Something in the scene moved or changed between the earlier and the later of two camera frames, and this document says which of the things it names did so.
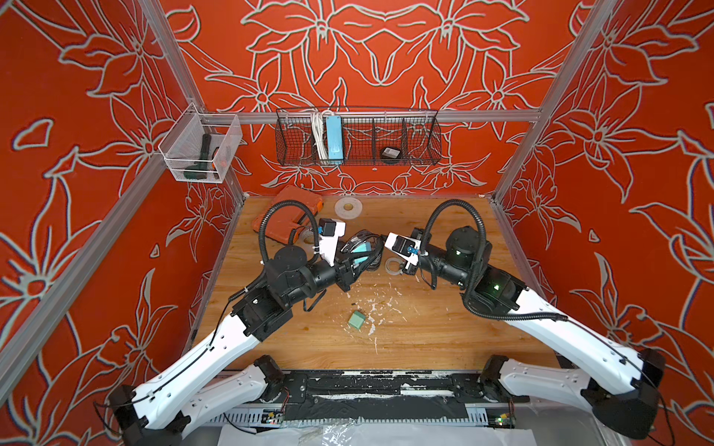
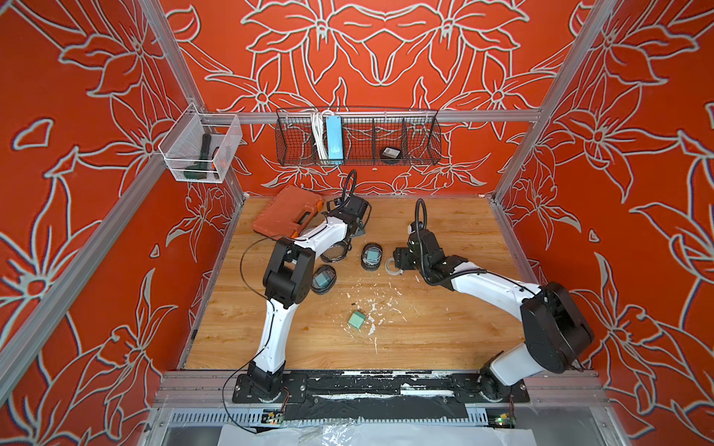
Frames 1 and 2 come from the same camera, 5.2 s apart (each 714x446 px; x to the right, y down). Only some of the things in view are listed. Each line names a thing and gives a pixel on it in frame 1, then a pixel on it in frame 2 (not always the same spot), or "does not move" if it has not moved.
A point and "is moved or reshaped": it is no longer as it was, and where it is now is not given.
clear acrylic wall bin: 201,147 does not move
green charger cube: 356,320 does not move
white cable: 388,266 does not move
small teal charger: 364,247 is moved or reshaped
